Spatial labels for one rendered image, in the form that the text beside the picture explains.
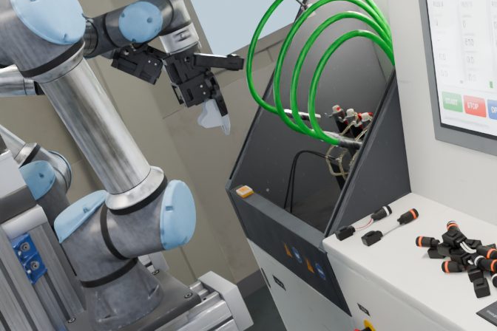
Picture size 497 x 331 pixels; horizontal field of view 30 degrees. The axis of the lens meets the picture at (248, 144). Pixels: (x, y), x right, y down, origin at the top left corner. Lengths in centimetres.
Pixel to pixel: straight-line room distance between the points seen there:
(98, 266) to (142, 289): 9
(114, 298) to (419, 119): 68
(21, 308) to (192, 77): 58
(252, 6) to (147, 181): 251
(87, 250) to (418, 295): 59
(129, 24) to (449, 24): 61
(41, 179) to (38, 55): 72
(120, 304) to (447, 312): 60
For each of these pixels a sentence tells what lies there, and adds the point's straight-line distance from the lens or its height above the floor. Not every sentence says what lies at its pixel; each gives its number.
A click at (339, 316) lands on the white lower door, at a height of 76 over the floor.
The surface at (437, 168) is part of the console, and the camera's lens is 181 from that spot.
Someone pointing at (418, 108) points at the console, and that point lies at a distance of 182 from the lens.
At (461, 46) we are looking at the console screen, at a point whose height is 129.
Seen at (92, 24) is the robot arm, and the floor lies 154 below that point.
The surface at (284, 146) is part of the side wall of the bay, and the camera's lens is 252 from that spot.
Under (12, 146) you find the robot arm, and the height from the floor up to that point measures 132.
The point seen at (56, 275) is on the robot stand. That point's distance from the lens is 194.
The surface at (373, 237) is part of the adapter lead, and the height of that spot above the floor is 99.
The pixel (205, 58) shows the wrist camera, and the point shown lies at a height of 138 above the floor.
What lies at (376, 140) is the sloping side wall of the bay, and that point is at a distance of 188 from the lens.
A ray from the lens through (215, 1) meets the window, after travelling 398.
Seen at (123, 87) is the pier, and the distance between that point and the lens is 357.
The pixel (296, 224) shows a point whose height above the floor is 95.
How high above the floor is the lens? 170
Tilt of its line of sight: 15 degrees down
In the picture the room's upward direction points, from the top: 23 degrees counter-clockwise
